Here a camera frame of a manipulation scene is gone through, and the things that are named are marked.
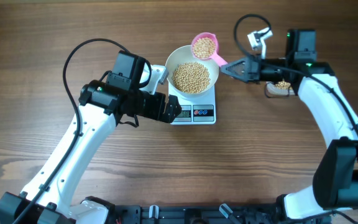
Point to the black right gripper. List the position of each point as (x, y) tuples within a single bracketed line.
[(252, 70)]

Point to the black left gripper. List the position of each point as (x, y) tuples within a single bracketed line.
[(156, 112)]

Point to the pink plastic measuring scoop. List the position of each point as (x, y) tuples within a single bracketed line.
[(205, 47)]

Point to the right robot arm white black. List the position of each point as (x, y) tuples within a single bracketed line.
[(335, 182)]

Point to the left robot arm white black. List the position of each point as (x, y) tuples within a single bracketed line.
[(130, 89)]

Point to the soybeans pile in bowl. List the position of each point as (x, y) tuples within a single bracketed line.
[(191, 77)]

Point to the white round bowl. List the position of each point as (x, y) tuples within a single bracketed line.
[(184, 55)]

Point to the white digital kitchen scale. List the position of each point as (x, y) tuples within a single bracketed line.
[(197, 110)]

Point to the clear container of soybeans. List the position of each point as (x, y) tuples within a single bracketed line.
[(281, 88)]

